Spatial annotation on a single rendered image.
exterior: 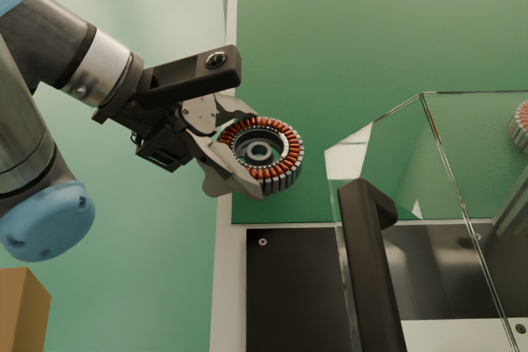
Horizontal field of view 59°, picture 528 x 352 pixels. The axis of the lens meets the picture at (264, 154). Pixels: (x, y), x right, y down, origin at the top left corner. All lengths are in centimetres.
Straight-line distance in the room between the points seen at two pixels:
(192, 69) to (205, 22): 184
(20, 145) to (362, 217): 24
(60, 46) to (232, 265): 31
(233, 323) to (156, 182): 113
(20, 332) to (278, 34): 64
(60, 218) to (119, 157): 134
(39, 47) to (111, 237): 112
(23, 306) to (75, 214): 16
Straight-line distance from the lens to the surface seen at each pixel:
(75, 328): 144
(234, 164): 53
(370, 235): 24
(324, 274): 55
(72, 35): 48
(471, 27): 100
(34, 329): 57
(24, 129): 36
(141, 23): 238
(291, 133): 59
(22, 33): 48
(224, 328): 55
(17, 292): 54
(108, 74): 49
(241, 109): 60
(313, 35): 91
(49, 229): 41
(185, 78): 49
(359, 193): 25
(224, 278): 57
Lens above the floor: 126
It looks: 49 degrees down
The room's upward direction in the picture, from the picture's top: straight up
